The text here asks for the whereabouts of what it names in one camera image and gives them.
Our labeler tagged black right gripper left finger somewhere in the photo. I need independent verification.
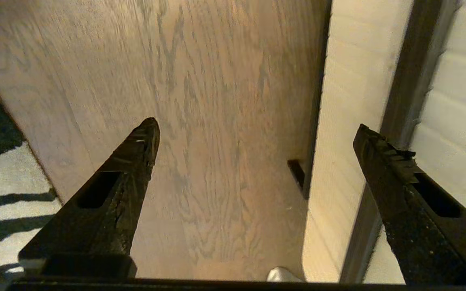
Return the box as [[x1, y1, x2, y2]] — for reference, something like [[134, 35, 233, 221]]
[[18, 117, 161, 279]]

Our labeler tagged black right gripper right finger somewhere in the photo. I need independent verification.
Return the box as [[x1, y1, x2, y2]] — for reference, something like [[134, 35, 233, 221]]
[[352, 123, 466, 286]]

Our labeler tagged white ribbed drawer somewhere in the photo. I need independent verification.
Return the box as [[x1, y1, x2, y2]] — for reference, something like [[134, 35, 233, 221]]
[[301, 0, 466, 283]]

